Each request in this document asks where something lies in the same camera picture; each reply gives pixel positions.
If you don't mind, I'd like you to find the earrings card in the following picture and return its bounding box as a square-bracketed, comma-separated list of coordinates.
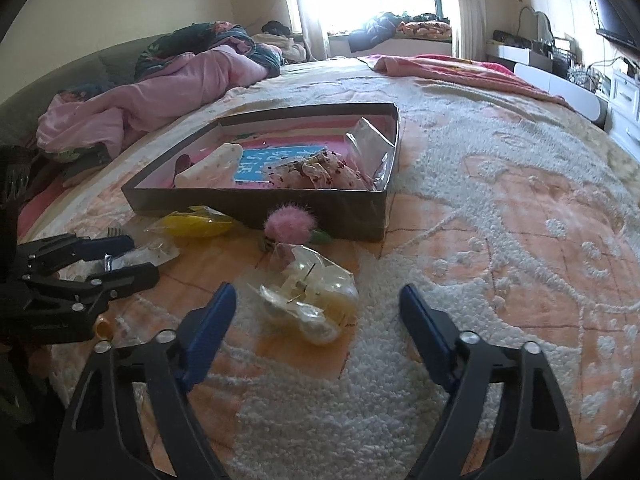
[112, 232, 180, 270]

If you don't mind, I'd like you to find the yellow item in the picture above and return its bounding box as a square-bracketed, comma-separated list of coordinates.
[144, 206, 239, 238]

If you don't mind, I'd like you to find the clear bag of pearl clips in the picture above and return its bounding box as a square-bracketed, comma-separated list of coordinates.
[252, 244, 359, 346]

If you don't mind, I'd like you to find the pink pom-pom hair clip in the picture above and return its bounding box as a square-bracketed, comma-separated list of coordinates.
[260, 205, 332, 252]

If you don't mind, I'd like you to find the white hair claw clip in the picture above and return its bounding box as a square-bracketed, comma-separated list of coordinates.
[175, 143, 244, 188]

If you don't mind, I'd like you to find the long clear plastic bag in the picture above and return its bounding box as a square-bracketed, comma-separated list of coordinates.
[346, 117, 396, 191]

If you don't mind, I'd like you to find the small dark comb clip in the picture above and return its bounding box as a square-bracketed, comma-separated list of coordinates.
[106, 226, 125, 237]

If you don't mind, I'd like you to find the dark red hair claw clip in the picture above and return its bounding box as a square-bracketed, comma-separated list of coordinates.
[175, 154, 193, 176]

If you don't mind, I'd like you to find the pink quilt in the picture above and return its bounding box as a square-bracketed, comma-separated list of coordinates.
[36, 46, 268, 158]

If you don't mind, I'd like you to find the dark shallow box with pink base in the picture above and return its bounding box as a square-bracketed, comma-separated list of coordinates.
[122, 103, 399, 242]

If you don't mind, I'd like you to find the dark floral blanket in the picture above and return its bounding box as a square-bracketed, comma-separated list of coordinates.
[134, 21, 284, 81]

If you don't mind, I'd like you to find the red pink blanket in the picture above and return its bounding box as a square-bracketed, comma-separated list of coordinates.
[358, 54, 573, 110]

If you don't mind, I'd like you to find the white drawer cabinet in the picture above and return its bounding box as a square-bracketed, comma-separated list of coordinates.
[604, 70, 640, 162]

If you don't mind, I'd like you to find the clothes pile on window sill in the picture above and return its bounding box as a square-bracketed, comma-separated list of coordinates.
[347, 12, 452, 52]

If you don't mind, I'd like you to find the white curtain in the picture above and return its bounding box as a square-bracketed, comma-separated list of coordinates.
[454, 0, 487, 61]

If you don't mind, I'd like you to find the black wall television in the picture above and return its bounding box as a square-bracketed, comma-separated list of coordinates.
[591, 0, 639, 53]

